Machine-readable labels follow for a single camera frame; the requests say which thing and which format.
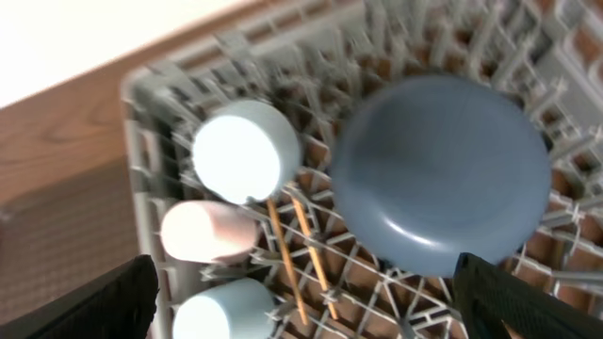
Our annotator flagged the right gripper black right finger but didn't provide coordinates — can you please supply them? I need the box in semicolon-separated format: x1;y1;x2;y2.
453;252;602;339

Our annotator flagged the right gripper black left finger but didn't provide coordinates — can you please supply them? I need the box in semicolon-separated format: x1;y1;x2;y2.
1;254;159;339

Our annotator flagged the pink plastic cup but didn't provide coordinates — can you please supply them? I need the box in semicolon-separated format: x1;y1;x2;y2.
160;201;259;264

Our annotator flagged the light blue plastic cup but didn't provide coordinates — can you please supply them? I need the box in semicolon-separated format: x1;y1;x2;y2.
172;278;275;339

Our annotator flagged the dark blue plate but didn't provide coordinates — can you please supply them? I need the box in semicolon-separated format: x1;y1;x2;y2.
330;74;552;278

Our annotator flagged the wooden chopstick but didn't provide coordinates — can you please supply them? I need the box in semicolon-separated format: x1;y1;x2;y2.
289;194;339;320
267;198;309;325

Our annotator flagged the light blue bowl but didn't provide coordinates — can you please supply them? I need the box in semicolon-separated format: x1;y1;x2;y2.
191;99;302;204

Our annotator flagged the grey plastic dishwasher rack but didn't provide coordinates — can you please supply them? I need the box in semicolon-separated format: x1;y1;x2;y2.
122;1;602;338

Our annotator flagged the dark brown serving tray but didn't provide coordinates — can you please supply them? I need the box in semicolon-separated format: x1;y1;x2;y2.
1;158;139;323

